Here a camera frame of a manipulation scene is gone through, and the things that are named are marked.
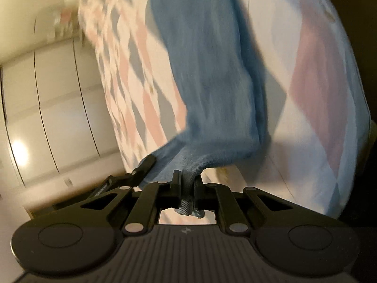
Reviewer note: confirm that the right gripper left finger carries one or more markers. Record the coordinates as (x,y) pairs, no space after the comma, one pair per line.
(156,196)

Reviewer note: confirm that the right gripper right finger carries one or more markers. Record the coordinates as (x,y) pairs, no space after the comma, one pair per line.
(219,199)

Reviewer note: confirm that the blue denim jeans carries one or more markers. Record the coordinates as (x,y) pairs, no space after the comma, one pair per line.
(221,81)

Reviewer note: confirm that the white wardrobe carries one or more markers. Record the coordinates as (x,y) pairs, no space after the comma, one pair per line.
(55,114)

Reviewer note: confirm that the checkered pink blue bed quilt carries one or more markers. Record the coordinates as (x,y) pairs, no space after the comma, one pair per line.
(318,122)

